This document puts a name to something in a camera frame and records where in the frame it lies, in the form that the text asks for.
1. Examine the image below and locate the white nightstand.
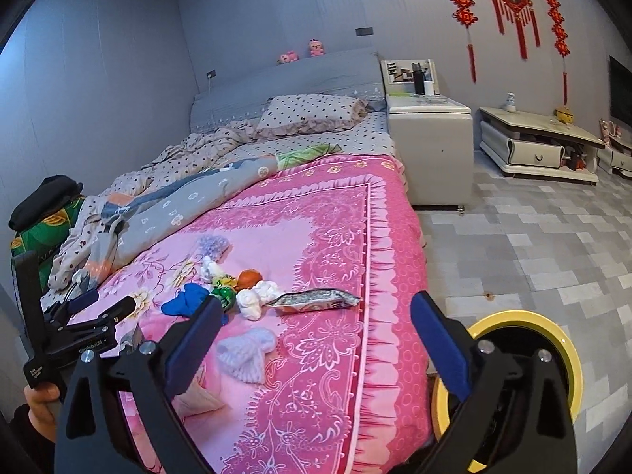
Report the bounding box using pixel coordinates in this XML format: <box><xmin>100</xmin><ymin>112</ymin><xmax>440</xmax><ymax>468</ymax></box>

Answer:
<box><xmin>380</xmin><ymin>58</ymin><xmax>474</xmax><ymax>214</ymax></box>

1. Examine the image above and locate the small white tissue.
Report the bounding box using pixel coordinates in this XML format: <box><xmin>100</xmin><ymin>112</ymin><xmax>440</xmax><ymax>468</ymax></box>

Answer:
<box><xmin>200</xmin><ymin>256</ymin><xmax>223</xmax><ymax>284</ymax></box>

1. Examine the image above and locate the grey patterned quilt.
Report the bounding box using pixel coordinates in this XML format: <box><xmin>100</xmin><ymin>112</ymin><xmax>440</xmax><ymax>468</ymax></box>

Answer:
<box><xmin>81</xmin><ymin>155</ymin><xmax>282</xmax><ymax>282</ymax></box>

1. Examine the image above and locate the polka dot duvet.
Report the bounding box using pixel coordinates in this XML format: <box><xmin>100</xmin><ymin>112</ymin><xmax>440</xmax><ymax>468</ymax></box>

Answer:
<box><xmin>106</xmin><ymin>123</ymin><xmax>270</xmax><ymax>193</ymax></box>

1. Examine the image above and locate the polka dot pillow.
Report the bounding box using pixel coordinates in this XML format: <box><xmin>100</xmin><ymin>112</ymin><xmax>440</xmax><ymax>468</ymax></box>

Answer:
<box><xmin>256</xmin><ymin>94</ymin><xmax>370</xmax><ymax>140</ymax></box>

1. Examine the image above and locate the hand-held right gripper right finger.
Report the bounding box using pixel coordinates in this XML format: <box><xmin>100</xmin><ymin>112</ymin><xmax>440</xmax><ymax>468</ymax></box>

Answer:
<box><xmin>410</xmin><ymin>290</ymin><xmax>578</xmax><ymax>474</ymax></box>

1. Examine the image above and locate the green cloth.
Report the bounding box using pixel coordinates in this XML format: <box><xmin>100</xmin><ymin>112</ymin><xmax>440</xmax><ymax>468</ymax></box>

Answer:
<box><xmin>277</xmin><ymin>143</ymin><xmax>342</xmax><ymax>169</ymax></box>

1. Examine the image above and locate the pink floral blanket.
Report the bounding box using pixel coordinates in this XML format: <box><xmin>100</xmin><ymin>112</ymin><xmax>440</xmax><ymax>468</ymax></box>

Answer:
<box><xmin>64</xmin><ymin>154</ymin><xmax>435</xmax><ymax>474</ymax></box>

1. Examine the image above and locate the silver snack packet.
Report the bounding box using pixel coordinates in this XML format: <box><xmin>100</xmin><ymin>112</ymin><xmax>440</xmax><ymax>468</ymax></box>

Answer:
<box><xmin>269</xmin><ymin>289</ymin><xmax>362</xmax><ymax>316</ymax></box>

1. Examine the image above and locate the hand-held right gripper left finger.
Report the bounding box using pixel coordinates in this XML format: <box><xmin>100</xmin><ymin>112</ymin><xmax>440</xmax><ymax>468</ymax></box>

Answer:
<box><xmin>53</xmin><ymin>295</ymin><xmax>230</xmax><ymax>474</ymax></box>

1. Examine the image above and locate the blue cloth glove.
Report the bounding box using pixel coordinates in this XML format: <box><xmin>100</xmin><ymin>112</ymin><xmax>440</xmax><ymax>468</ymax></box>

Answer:
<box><xmin>161</xmin><ymin>284</ymin><xmax>214</xmax><ymax>318</ymax></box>

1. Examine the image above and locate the person's left hand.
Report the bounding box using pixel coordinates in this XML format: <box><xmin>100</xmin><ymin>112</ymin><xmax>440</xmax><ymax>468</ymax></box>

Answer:
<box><xmin>24</xmin><ymin>382</ymin><xmax>62</xmax><ymax>442</ymax></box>

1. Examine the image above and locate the green foil wrapper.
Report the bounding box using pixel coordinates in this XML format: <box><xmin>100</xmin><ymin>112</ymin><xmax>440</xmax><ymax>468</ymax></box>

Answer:
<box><xmin>210</xmin><ymin>286</ymin><xmax>238</xmax><ymax>313</ymax></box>

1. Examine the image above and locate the grey bed headboard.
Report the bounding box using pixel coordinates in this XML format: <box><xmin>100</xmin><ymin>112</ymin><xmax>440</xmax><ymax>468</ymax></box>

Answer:
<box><xmin>190</xmin><ymin>48</ymin><xmax>386</xmax><ymax>133</ymax></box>

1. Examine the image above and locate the white TV cabinet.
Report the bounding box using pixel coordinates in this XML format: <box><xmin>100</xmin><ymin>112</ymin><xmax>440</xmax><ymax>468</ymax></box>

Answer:
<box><xmin>478</xmin><ymin>105</ymin><xmax>606</xmax><ymax>186</ymax></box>

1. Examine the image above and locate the black television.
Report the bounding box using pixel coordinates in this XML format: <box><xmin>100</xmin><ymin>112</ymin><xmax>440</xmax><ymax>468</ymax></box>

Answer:
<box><xmin>608</xmin><ymin>55</ymin><xmax>632</xmax><ymax>126</ymax></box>

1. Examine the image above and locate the white low cabinet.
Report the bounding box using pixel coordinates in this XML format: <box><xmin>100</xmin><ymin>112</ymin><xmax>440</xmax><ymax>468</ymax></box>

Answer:
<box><xmin>595</xmin><ymin>135</ymin><xmax>632</xmax><ymax>179</ymax></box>

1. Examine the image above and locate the yellow bin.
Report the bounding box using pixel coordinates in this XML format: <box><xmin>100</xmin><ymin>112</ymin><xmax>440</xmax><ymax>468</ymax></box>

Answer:
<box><xmin>431</xmin><ymin>310</ymin><xmax>584</xmax><ymax>474</ymax></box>

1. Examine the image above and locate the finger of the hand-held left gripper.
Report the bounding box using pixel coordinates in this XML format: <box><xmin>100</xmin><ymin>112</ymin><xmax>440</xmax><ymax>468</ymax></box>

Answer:
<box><xmin>66</xmin><ymin>295</ymin><xmax>139</xmax><ymax>337</ymax></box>
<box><xmin>44</xmin><ymin>289</ymin><xmax>102</xmax><ymax>323</ymax></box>

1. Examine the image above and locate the blue-grey knitted pompom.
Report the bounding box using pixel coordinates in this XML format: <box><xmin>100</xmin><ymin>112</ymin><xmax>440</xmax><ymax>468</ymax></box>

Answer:
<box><xmin>196</xmin><ymin>235</ymin><xmax>232</xmax><ymax>260</ymax></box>

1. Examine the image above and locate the person's left forearm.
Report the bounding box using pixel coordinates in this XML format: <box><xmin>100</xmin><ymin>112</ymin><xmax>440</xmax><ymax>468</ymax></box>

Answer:
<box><xmin>0</xmin><ymin>402</ymin><xmax>57</xmax><ymax>474</ymax></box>

